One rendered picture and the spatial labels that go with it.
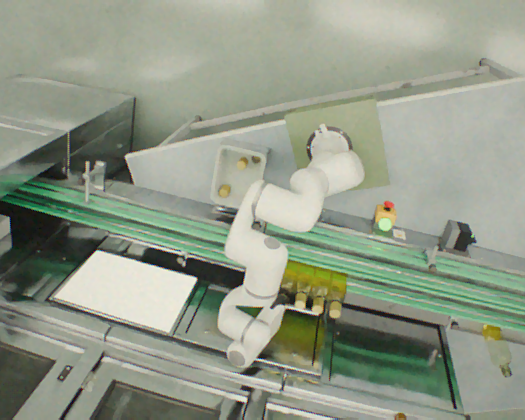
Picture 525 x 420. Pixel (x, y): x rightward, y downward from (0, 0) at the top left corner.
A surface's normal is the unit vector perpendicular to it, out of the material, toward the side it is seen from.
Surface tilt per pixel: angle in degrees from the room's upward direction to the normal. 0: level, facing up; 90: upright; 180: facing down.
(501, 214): 0
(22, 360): 90
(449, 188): 0
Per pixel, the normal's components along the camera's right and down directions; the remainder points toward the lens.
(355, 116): -0.19, 0.43
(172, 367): 0.18, -0.87
